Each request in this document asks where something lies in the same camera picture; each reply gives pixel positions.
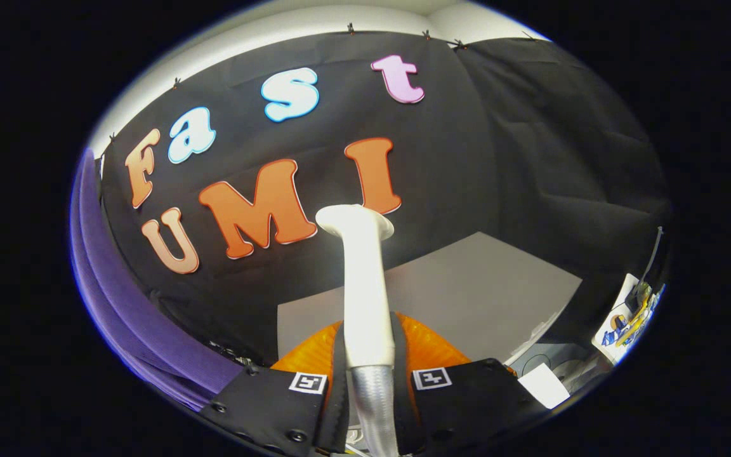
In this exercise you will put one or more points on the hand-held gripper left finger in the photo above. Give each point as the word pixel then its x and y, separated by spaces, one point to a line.
pixel 264 406

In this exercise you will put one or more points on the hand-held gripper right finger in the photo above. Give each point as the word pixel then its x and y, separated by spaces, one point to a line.
pixel 467 406

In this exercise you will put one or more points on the low white cabinet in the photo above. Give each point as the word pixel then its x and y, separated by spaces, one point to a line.
pixel 543 385

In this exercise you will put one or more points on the grey drawer cabinet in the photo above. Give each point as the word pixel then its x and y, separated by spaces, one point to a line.
pixel 467 298

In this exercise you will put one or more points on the white side table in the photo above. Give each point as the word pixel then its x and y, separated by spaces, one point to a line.
pixel 610 324

